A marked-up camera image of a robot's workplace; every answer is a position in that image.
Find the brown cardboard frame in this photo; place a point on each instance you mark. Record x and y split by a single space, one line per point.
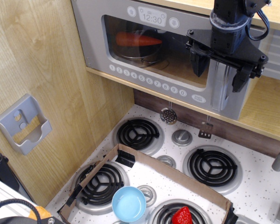
128 156

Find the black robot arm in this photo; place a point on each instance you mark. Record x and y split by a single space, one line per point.
236 13

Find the hanging small spatula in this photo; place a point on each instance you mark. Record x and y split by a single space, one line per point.
206 128

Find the back left stove burner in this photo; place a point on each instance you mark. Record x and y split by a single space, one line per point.
140 134

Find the front right stove burner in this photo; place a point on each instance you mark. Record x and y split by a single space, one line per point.
164 212

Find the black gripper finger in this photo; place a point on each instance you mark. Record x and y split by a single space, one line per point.
243 75
199 59

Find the back right stove burner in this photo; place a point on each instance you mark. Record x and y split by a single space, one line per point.
215 167

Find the red toy strawberry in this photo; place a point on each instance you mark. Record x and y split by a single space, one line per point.
182 216

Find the orange toy food piece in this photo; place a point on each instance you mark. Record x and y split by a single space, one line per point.
42 212

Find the steel cooking pot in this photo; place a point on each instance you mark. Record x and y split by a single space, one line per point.
146 55

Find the grey stove knob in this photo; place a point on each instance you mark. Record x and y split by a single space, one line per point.
182 138

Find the grey wall holder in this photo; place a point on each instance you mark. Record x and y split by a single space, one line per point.
17 117

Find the grey toy microwave door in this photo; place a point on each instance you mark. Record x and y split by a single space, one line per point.
172 52

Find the stove burner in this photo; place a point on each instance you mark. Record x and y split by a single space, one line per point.
96 197
164 212
215 167
140 134

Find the orange toy carrot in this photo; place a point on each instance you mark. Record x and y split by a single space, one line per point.
126 39

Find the front left stove burner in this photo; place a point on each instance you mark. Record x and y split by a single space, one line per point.
96 197

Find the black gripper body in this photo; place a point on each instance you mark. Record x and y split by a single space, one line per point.
232 47

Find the hanging metal strainer spoon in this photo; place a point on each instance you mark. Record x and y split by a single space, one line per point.
168 115

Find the wooden shelf unit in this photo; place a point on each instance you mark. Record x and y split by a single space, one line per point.
261 113

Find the light blue bowl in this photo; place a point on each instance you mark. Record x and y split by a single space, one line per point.
129 204

